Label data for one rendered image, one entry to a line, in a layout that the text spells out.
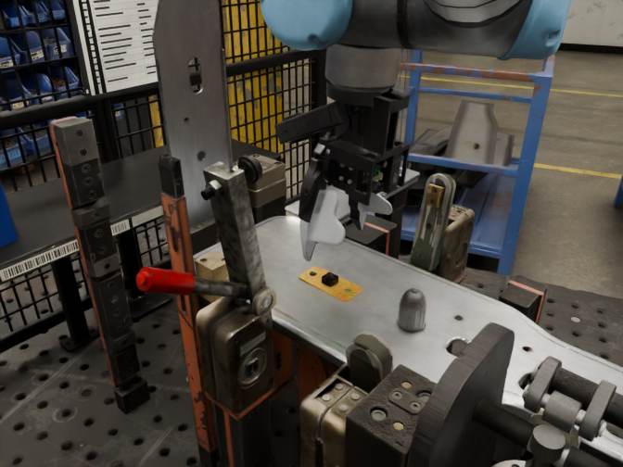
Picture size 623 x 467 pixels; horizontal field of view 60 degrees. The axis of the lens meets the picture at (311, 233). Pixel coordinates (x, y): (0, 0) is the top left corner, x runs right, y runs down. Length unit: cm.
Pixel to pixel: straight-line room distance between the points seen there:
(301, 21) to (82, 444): 76
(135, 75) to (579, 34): 754
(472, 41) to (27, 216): 72
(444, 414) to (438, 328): 35
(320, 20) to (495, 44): 12
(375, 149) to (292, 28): 19
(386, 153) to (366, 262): 24
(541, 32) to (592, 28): 791
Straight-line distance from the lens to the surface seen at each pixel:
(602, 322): 129
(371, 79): 55
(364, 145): 58
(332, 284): 71
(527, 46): 41
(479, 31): 39
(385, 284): 73
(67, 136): 76
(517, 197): 239
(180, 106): 81
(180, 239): 63
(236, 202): 52
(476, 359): 35
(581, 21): 829
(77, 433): 101
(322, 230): 62
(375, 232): 89
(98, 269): 84
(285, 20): 44
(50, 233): 87
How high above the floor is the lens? 141
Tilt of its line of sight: 29 degrees down
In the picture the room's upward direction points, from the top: straight up
